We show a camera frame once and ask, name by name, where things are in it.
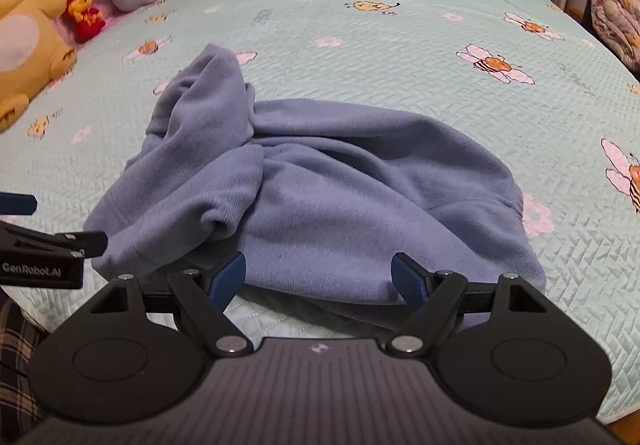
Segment yellow plush toy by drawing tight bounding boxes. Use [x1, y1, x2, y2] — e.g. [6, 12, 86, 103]
[0, 0, 78, 133]

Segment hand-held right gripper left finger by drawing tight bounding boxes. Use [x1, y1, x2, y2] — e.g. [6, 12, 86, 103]
[86, 251, 252, 357]

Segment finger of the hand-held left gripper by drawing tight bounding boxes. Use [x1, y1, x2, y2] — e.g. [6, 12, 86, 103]
[0, 192, 39, 216]
[0, 221, 109, 259]

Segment plaid pants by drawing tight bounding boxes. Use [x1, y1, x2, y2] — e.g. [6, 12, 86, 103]
[0, 297, 53, 428]

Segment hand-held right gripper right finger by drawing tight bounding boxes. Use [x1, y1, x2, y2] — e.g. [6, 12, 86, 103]
[385, 252, 553, 357]

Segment bee print bedspread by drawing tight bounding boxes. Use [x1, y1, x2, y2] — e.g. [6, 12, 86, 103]
[0, 0, 640, 426]

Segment red plush toy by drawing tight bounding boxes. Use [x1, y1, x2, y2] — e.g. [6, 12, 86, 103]
[52, 0, 107, 44]

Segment folded floral quilt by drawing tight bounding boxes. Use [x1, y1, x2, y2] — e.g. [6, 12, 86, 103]
[590, 0, 640, 72]

